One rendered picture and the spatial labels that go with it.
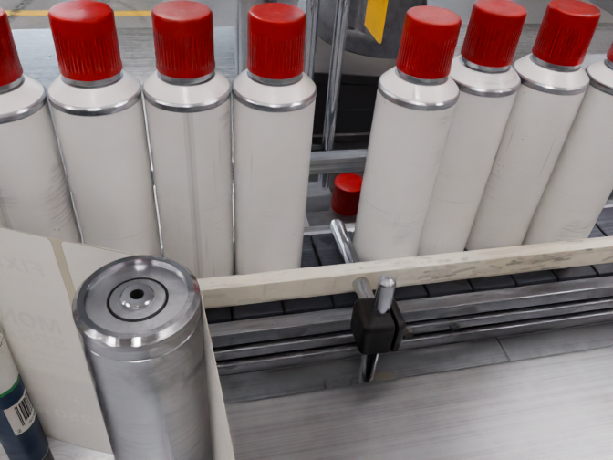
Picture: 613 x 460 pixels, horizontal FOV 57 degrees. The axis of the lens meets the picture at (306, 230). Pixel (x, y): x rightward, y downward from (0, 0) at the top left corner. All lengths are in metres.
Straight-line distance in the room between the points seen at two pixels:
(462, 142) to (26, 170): 0.27
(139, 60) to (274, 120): 0.59
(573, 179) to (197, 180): 0.28
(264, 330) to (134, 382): 0.24
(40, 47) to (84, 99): 0.64
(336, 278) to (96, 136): 0.19
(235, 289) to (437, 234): 0.16
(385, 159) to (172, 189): 0.14
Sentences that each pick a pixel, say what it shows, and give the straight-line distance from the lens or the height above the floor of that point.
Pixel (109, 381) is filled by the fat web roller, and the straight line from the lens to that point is 0.19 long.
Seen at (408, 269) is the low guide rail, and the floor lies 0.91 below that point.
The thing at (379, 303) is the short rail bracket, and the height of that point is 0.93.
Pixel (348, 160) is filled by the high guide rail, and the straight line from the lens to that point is 0.44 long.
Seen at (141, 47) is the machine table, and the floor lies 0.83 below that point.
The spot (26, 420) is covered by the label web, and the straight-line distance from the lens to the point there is 0.30.
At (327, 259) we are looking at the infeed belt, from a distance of 0.47.
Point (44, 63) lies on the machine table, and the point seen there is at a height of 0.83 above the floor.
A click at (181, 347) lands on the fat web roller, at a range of 0.18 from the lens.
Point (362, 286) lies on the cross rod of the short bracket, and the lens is 0.40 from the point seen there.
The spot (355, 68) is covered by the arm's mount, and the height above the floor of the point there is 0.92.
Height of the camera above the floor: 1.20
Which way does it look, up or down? 40 degrees down
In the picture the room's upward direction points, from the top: 5 degrees clockwise
